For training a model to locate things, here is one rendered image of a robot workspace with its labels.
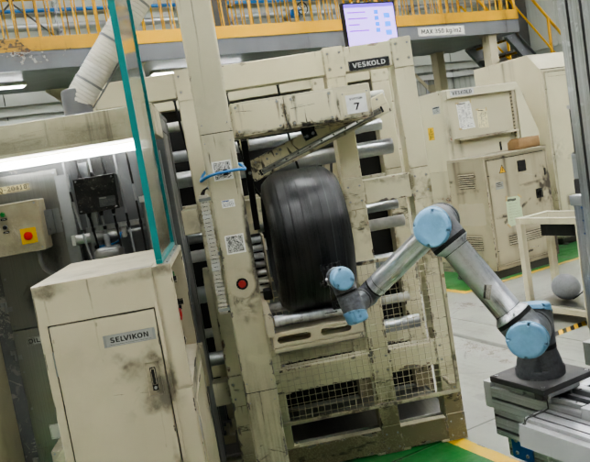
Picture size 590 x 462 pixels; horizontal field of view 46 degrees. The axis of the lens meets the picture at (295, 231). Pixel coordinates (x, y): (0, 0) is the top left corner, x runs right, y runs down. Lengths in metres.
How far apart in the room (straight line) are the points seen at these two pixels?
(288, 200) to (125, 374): 0.90
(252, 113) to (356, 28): 3.92
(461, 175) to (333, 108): 4.53
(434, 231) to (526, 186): 5.54
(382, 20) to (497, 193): 2.06
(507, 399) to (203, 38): 1.69
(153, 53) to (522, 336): 6.77
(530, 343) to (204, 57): 1.56
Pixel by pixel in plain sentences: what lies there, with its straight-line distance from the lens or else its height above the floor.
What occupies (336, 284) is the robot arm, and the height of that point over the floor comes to 1.09.
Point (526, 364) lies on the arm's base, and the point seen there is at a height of 0.77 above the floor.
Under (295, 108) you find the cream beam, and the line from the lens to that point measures 3.01.
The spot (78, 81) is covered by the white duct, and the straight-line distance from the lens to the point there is 3.08.
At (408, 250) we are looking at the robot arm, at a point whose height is 1.15.
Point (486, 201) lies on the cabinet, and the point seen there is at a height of 0.80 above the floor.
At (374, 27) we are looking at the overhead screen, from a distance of 6.94.
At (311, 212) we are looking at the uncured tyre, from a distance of 2.57.
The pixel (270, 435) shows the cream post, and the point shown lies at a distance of 2.92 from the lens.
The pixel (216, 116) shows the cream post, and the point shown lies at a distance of 2.73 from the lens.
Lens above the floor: 1.49
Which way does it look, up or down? 6 degrees down
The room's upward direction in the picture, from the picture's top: 9 degrees counter-clockwise
